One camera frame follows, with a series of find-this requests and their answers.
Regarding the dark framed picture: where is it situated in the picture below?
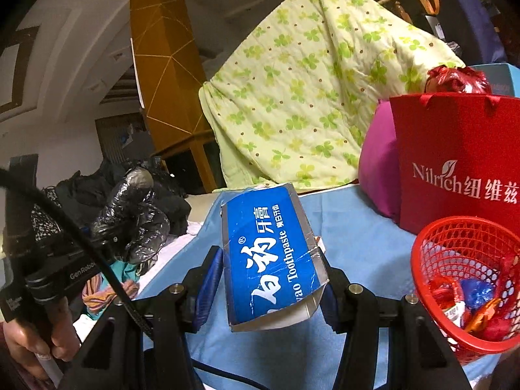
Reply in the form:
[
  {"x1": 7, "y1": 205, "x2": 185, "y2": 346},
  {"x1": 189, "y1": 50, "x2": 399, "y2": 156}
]
[{"x1": 95, "y1": 113, "x2": 157, "y2": 171}]

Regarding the red crumpled plastic bag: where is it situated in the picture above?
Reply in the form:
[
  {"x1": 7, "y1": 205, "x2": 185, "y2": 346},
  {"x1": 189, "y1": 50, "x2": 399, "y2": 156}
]
[{"x1": 426, "y1": 65, "x2": 492, "y2": 97}]

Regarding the red paper gift bag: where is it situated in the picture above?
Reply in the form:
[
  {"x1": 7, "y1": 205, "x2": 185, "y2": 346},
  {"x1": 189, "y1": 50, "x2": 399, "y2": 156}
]
[{"x1": 389, "y1": 93, "x2": 520, "y2": 236}]

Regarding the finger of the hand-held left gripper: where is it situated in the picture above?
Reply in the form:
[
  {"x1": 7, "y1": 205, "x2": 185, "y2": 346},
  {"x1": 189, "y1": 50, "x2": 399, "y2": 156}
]
[{"x1": 46, "y1": 231, "x2": 127, "y2": 263}]

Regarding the teal cloth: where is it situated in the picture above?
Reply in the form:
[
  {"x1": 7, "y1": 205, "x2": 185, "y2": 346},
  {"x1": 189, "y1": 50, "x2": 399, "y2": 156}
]
[{"x1": 110, "y1": 260, "x2": 139, "y2": 282}]

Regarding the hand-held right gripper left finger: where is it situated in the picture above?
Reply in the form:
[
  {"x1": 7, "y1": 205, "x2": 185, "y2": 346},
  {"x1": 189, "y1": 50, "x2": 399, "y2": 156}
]
[{"x1": 61, "y1": 246, "x2": 225, "y2": 390}]

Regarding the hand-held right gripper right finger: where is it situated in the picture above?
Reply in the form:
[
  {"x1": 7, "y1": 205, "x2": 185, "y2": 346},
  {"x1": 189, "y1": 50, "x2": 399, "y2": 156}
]
[{"x1": 321, "y1": 267, "x2": 474, "y2": 390}]

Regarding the person's left hand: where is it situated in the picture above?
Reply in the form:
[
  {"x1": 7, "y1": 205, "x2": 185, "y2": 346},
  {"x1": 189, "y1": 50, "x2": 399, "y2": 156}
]
[{"x1": 4, "y1": 296, "x2": 82, "y2": 378}]

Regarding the red plastic mesh basket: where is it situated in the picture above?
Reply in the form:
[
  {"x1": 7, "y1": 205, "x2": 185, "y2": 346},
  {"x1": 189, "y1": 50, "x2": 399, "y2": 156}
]
[{"x1": 410, "y1": 216, "x2": 520, "y2": 366}]

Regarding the blue plastic bag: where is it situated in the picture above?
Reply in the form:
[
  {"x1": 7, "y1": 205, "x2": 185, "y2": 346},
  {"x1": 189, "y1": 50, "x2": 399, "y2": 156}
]
[{"x1": 461, "y1": 278, "x2": 496, "y2": 309}]

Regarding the navy bag with orange handles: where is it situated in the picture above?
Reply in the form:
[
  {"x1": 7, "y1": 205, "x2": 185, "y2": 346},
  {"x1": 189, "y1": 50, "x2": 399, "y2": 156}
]
[{"x1": 424, "y1": 0, "x2": 508, "y2": 66}]

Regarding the black cable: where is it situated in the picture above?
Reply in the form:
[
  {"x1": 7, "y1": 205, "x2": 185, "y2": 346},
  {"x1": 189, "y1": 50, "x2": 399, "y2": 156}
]
[{"x1": 0, "y1": 168, "x2": 261, "y2": 390}]

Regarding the blue and white toothpaste box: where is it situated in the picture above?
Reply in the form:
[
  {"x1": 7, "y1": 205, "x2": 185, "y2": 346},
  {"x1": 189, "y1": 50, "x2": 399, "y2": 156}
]
[{"x1": 220, "y1": 183, "x2": 331, "y2": 332}]

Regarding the dark grey plastic bag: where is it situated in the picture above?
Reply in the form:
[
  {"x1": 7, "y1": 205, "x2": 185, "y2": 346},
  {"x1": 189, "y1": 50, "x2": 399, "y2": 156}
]
[{"x1": 90, "y1": 166, "x2": 171, "y2": 265}]

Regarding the pile of dark clothes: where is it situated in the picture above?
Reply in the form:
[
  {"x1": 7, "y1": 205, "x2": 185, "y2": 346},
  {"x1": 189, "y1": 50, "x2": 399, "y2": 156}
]
[{"x1": 55, "y1": 158, "x2": 191, "y2": 236}]

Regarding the striped brown cloth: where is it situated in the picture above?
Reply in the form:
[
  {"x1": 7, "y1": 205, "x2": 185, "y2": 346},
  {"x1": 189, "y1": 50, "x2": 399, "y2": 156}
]
[{"x1": 81, "y1": 274, "x2": 141, "y2": 319}]

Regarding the wooden column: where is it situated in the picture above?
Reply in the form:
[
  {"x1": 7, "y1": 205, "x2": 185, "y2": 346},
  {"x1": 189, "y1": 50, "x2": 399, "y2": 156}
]
[{"x1": 127, "y1": 0, "x2": 218, "y2": 193}]

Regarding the green floral quilt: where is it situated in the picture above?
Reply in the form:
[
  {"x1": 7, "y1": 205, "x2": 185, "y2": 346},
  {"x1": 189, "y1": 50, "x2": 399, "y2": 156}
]
[{"x1": 199, "y1": 0, "x2": 466, "y2": 193}]

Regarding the blue towel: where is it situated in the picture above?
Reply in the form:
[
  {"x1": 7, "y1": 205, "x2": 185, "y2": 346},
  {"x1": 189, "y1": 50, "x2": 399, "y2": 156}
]
[{"x1": 134, "y1": 187, "x2": 500, "y2": 390}]

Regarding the light blue cardboard box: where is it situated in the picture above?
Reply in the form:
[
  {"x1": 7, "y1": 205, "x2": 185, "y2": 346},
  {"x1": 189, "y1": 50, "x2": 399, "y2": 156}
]
[{"x1": 471, "y1": 63, "x2": 520, "y2": 97}]

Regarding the black white-dotted cloth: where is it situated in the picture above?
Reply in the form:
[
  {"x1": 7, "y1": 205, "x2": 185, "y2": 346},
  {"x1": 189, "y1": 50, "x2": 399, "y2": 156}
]
[{"x1": 30, "y1": 203, "x2": 61, "y2": 244}]

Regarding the magenta pillow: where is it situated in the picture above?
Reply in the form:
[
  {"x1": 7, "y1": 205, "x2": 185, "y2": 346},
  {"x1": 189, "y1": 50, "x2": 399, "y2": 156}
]
[{"x1": 358, "y1": 99, "x2": 403, "y2": 223}]

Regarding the orange foil wrapper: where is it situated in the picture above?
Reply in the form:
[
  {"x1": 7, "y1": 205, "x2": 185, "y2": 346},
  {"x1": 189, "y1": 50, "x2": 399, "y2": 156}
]
[{"x1": 465, "y1": 298, "x2": 502, "y2": 334}]

